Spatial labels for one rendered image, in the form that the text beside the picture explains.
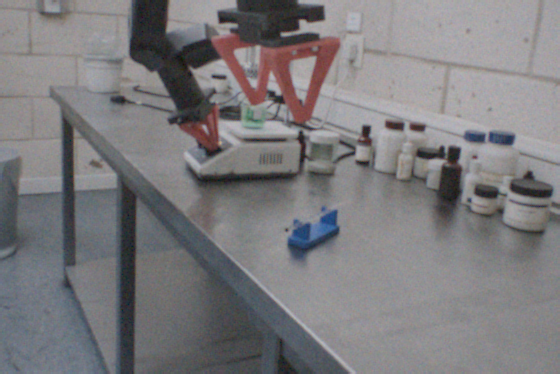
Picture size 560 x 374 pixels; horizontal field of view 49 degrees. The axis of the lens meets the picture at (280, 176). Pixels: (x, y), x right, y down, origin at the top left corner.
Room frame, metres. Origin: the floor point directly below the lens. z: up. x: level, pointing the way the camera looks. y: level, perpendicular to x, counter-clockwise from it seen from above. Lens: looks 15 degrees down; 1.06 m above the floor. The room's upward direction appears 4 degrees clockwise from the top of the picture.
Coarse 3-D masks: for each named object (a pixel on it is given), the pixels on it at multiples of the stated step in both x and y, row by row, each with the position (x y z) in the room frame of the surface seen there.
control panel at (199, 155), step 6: (222, 138) 1.18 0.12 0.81; (222, 144) 1.15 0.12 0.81; (228, 144) 1.13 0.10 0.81; (192, 150) 1.19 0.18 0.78; (198, 150) 1.17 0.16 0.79; (222, 150) 1.12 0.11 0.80; (192, 156) 1.16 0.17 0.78; (198, 156) 1.14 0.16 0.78; (204, 156) 1.13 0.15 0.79; (210, 156) 1.11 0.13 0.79; (198, 162) 1.11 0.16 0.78; (204, 162) 1.10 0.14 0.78
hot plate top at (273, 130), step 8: (232, 128) 1.17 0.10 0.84; (272, 128) 1.20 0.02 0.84; (280, 128) 1.21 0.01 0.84; (288, 128) 1.21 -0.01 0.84; (240, 136) 1.13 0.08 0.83; (248, 136) 1.13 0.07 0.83; (256, 136) 1.13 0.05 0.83; (264, 136) 1.14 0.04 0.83; (272, 136) 1.15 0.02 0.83; (280, 136) 1.15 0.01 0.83; (288, 136) 1.16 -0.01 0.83; (296, 136) 1.17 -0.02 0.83
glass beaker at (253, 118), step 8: (248, 104) 1.16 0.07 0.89; (264, 104) 1.17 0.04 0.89; (248, 112) 1.16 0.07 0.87; (256, 112) 1.16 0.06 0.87; (264, 112) 1.17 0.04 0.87; (240, 120) 1.18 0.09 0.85; (248, 120) 1.16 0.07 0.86; (256, 120) 1.16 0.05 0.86; (264, 120) 1.17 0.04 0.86; (240, 128) 1.17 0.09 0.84; (248, 128) 1.16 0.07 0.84; (256, 128) 1.16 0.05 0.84; (264, 128) 1.17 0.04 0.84
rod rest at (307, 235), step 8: (328, 216) 0.87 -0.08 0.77; (336, 216) 0.87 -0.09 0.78; (304, 224) 0.80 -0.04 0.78; (312, 224) 0.87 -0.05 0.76; (320, 224) 0.87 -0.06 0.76; (328, 224) 0.87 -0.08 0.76; (336, 224) 0.88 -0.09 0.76; (296, 232) 0.81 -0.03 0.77; (304, 232) 0.80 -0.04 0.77; (312, 232) 0.83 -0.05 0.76; (320, 232) 0.84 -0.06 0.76; (328, 232) 0.84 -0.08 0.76; (336, 232) 0.86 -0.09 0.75; (288, 240) 0.81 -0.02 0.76; (296, 240) 0.80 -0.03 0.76; (304, 240) 0.80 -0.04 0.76; (312, 240) 0.80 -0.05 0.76; (320, 240) 0.82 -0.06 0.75
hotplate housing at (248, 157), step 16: (240, 144) 1.12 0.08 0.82; (256, 144) 1.13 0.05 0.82; (272, 144) 1.15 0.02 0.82; (288, 144) 1.16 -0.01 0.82; (192, 160) 1.15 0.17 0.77; (208, 160) 1.10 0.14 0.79; (224, 160) 1.11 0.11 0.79; (240, 160) 1.12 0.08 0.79; (256, 160) 1.13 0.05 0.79; (272, 160) 1.14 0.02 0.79; (288, 160) 1.16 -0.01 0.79; (208, 176) 1.10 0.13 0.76; (224, 176) 1.11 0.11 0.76; (240, 176) 1.12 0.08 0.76; (256, 176) 1.13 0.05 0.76; (272, 176) 1.15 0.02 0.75; (288, 176) 1.16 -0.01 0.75
